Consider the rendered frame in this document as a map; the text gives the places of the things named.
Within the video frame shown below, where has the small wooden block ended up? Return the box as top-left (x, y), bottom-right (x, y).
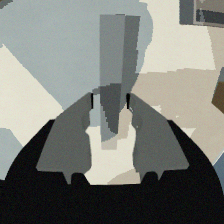
top-left (211, 81), bottom-right (224, 114)

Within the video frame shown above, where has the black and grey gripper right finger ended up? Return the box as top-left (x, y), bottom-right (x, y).
top-left (126, 93), bottom-right (224, 223)

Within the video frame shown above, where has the grey shallow tray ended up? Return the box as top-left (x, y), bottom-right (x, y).
top-left (179, 0), bottom-right (224, 28)

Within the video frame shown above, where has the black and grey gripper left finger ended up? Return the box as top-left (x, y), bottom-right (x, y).
top-left (0, 92), bottom-right (93, 224)

